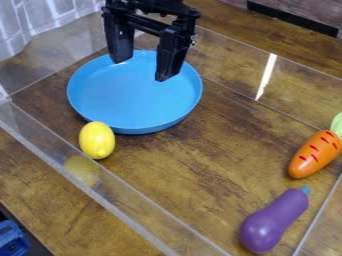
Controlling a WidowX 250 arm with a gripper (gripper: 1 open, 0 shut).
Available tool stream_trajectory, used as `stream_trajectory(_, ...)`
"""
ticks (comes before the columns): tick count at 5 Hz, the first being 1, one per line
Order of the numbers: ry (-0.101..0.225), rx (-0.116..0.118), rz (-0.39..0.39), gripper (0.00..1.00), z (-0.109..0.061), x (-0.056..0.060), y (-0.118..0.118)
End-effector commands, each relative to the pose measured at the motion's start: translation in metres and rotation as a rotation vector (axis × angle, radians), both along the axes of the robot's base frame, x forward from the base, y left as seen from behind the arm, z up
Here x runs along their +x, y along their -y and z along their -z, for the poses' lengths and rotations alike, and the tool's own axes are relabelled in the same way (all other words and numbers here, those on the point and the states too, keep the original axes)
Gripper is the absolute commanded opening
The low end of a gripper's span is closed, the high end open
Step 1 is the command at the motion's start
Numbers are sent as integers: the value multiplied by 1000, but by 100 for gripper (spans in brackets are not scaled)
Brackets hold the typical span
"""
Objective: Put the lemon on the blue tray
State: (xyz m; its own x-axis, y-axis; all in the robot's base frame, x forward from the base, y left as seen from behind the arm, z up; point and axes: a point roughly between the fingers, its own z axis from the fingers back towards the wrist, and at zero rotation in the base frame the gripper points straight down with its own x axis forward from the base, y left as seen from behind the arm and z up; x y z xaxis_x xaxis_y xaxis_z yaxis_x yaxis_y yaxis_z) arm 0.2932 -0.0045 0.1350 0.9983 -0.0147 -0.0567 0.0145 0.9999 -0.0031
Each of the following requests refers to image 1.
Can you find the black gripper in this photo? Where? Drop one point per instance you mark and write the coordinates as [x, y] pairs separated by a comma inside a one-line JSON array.
[[126, 15]]

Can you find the yellow toy lemon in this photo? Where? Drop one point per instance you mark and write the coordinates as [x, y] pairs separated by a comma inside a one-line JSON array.
[[96, 140]]

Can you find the blue round tray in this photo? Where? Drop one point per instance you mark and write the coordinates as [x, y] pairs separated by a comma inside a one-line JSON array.
[[120, 95]]

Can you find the white curtain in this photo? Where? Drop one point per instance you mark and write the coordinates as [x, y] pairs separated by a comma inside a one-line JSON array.
[[25, 18]]

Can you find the orange toy carrot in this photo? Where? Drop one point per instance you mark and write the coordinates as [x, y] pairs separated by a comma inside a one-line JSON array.
[[319, 150]]

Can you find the purple toy eggplant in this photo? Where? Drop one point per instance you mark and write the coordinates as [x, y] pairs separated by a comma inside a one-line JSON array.
[[263, 227]]

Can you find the blue plastic object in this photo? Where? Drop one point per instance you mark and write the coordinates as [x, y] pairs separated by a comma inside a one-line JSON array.
[[13, 242]]

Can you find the clear acrylic enclosure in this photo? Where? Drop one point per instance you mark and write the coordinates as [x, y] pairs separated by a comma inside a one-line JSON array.
[[172, 192]]

